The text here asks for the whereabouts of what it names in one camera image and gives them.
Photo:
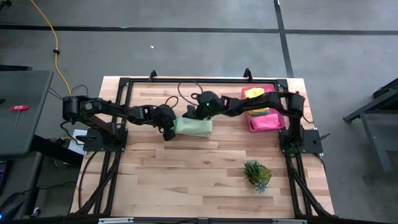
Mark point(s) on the black computer mouse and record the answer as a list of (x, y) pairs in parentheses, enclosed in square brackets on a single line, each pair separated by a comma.
[(12, 205)]

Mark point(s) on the potted succulent plant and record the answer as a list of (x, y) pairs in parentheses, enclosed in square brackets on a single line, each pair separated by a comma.
[(257, 174)]

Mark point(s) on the dark grey metal table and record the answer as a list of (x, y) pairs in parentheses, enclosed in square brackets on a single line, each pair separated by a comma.
[(373, 118)]

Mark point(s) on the black arched frame bracket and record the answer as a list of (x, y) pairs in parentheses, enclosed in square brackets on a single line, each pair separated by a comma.
[(152, 74), (247, 74)]

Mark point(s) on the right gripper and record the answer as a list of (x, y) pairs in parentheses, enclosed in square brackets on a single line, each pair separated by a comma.
[(208, 105)]

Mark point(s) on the grey desk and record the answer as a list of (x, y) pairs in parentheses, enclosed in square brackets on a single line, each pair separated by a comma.
[(25, 137)]

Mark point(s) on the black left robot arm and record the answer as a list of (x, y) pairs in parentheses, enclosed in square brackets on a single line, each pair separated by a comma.
[(109, 109)]

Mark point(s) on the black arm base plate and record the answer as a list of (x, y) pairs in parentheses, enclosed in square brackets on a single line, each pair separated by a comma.
[(93, 145), (311, 146)]

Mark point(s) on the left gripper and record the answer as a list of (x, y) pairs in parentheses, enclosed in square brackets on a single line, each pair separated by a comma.
[(164, 117)]

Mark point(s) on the yellow microfiber towel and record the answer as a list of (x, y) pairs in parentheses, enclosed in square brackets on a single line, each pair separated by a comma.
[(253, 92)]

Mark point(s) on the black aluminium table frame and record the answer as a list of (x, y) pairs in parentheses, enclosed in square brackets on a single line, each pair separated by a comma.
[(174, 80)]

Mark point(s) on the green towel with white label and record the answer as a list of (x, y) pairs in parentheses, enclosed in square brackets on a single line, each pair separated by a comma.
[(194, 127)]

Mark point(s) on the white paper sheet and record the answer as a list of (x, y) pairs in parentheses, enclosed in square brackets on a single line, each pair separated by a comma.
[(74, 144)]

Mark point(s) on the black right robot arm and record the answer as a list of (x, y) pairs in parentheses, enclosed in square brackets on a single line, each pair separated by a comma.
[(267, 99)]

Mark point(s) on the person's shoe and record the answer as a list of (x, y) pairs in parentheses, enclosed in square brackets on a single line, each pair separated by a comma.
[(5, 3)]

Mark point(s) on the pink plastic bin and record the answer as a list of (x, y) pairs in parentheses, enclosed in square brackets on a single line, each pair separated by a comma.
[(280, 105)]

